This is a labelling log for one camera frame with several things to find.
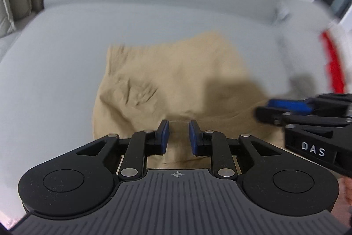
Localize light grey throw pillow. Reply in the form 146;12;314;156
0;0;16;38

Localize red and white clothing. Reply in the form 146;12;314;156
320;22;351;94

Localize grey fabric sofa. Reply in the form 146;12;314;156
1;0;331;220

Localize khaki tan trousers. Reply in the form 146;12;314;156
92;32;283;169

